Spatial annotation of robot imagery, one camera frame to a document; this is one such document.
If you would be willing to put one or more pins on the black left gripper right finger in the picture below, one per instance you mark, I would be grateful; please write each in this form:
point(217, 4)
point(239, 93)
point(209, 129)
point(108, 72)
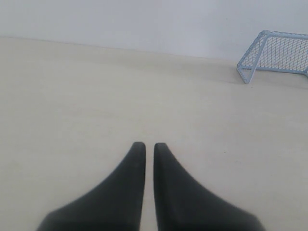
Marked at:
point(183, 204)

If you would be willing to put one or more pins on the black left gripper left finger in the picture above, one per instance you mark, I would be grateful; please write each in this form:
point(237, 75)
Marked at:
point(113, 205)

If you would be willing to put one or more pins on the small white goal with net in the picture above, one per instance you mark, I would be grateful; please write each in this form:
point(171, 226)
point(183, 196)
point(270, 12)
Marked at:
point(275, 51)

